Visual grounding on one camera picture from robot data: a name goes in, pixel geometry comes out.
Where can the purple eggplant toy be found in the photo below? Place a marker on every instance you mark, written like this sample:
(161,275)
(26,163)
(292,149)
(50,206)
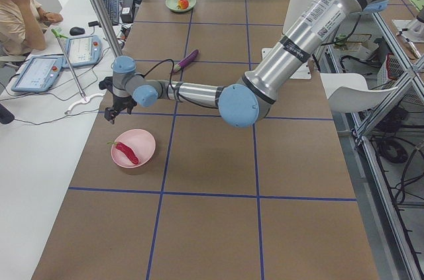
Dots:
(186,61)

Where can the green plate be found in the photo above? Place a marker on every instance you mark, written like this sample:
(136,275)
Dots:
(173,6)

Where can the black keyboard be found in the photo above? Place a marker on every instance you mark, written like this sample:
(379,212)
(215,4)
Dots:
(112,9)

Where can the near teach pendant tablet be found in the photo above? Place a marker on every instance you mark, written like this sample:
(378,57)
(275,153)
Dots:
(39,74)

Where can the aluminium frame post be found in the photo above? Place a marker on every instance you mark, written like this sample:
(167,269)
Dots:
(107,27)

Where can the long grabber stick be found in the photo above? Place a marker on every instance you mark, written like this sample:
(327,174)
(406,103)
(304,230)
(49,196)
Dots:
(85,99)

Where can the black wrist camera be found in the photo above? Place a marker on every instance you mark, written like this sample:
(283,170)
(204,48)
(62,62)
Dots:
(106,84)

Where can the red chili pepper toy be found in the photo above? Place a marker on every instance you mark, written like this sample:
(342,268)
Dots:
(128,152)

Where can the pink plate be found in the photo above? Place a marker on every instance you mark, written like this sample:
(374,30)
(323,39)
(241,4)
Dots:
(142,143)

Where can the seated person beige shirt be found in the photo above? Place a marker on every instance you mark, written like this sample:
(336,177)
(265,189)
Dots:
(23,24)

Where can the white plastic chair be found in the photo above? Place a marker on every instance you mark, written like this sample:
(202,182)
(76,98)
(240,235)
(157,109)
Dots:
(349,92)

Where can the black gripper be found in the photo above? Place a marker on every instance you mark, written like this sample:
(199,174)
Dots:
(120,101)

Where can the red pomegranate toy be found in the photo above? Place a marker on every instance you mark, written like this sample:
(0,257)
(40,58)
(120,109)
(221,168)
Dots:
(183,4)

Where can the black computer mouse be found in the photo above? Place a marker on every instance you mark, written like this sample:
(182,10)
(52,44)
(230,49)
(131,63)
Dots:
(76,31)

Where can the far teach pendant tablet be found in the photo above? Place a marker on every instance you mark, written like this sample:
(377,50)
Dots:
(83,50)

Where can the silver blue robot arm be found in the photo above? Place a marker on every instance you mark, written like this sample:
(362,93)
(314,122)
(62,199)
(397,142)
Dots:
(251,97)

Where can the teach pendant tablet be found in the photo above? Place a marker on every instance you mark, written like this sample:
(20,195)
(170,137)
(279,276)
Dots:
(39,74)
(83,50)

